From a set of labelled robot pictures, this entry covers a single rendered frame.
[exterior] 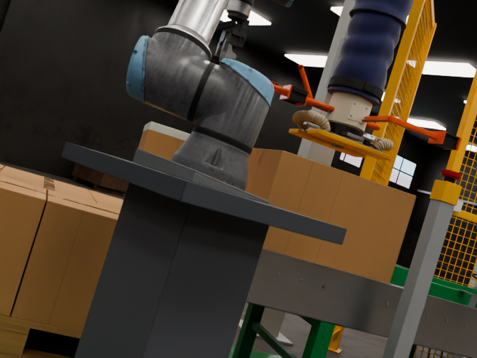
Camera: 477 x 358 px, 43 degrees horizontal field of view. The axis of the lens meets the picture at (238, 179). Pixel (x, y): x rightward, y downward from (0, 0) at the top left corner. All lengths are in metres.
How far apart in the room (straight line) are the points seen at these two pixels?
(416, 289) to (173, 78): 1.17
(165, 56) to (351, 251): 1.25
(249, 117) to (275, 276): 0.85
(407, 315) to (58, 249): 1.19
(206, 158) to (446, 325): 1.42
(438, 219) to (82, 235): 1.20
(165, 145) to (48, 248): 2.04
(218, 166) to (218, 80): 0.20
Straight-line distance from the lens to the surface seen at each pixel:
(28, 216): 2.10
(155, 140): 4.02
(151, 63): 1.42
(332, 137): 2.36
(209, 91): 1.39
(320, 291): 2.20
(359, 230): 2.39
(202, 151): 1.37
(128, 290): 1.40
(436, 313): 2.47
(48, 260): 2.12
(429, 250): 2.17
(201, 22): 1.50
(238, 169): 1.39
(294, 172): 2.25
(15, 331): 2.18
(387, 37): 2.55
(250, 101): 1.40
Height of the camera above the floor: 0.76
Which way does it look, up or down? 1 degrees up
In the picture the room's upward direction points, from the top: 17 degrees clockwise
